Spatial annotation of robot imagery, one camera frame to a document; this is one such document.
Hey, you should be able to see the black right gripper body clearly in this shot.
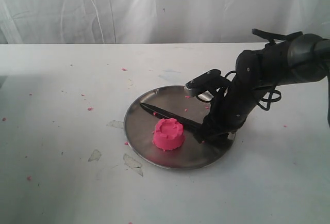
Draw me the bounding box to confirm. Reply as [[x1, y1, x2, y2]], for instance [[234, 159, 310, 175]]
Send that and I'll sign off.
[[206, 75, 263, 131]]

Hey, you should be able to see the black serrated knife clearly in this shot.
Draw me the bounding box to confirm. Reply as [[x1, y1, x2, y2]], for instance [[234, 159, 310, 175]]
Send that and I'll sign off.
[[140, 103, 206, 143]]

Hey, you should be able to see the pink clay piece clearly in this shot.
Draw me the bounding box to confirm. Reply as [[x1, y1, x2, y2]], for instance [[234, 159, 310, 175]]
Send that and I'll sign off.
[[152, 118, 185, 151]]

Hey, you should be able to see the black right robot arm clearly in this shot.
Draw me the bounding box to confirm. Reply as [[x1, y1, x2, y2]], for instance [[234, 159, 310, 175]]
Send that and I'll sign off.
[[194, 34, 329, 143]]

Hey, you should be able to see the round stainless steel plate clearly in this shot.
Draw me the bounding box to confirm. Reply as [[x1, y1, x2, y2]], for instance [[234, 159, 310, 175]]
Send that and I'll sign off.
[[124, 85, 235, 170]]

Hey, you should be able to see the clear tape piece middle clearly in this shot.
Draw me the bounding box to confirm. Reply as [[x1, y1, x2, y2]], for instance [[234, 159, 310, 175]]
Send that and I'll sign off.
[[123, 154, 143, 177]]

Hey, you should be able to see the clear tape piece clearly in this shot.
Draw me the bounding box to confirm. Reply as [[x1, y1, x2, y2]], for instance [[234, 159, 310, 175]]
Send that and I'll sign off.
[[123, 154, 143, 177], [106, 120, 124, 129], [88, 149, 102, 162]]

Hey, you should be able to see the clear tape piece upper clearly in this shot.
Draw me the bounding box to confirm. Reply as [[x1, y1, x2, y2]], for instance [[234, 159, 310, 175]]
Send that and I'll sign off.
[[106, 120, 124, 129]]

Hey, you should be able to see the clear tape piece left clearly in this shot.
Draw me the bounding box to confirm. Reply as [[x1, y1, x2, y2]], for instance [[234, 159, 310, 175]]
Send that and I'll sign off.
[[88, 149, 102, 162]]

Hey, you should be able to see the white plastic backdrop sheet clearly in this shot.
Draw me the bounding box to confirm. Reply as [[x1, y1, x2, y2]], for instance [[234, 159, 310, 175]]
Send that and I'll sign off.
[[1, 0, 329, 44]]

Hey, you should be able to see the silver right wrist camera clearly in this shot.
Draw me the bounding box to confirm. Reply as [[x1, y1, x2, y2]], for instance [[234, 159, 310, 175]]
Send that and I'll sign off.
[[185, 69, 222, 98]]

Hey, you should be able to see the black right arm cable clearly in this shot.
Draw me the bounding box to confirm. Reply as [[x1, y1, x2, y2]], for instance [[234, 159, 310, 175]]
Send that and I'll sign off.
[[254, 83, 283, 111]]

